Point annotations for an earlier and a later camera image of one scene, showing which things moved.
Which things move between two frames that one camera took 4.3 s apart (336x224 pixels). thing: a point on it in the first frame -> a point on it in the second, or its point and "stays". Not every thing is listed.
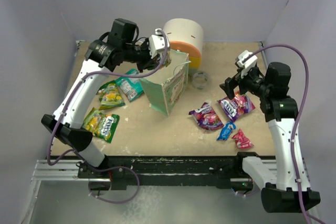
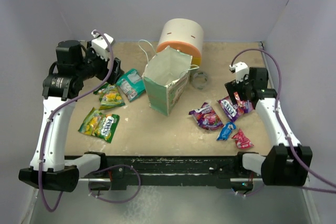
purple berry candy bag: x=207 y=118 stays
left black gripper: x=149 y=62 -> x=91 y=53
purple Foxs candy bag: x=236 y=107 stays
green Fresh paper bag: x=165 y=89 stays
